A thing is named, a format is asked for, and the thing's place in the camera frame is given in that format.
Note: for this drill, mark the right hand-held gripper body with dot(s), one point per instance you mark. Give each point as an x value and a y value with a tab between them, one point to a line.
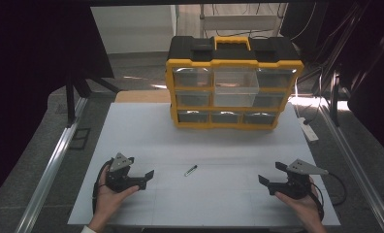
296	186

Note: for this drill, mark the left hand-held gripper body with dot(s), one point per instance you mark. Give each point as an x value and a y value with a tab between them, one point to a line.
119	179

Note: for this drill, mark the person's right hand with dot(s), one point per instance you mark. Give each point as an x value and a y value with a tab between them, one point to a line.
304	207

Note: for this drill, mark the person's left hand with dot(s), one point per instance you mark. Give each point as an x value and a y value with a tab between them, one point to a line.
107	202

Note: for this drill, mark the white power strip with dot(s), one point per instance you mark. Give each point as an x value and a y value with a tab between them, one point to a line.
309	131

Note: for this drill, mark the small dark cylindrical part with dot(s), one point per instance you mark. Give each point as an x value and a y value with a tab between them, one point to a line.
190	170

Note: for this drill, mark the wooden board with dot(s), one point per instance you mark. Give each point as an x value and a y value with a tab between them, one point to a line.
141	96

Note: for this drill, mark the black metal stand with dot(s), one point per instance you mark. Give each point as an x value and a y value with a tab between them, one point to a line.
334	103
71	97

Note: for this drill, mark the clear plastic drawer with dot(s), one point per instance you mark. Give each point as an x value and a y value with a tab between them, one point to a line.
235	93

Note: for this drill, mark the set of small clear drawers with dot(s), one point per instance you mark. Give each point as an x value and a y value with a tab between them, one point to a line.
192	77

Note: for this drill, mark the yellow and black organizer case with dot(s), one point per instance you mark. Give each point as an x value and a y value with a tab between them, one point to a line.
193	45

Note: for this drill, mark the white cabinet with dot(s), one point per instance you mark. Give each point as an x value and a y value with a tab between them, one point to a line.
132	29

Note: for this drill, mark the dark curtain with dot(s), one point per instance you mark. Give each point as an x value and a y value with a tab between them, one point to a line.
28	64
371	64

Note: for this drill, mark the black floor frame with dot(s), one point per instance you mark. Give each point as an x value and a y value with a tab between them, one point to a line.
80	139

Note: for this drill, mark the metal floor rail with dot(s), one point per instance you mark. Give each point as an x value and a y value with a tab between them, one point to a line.
355	168
51	168

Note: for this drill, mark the metal frame table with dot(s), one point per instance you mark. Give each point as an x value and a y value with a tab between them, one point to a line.
241	22

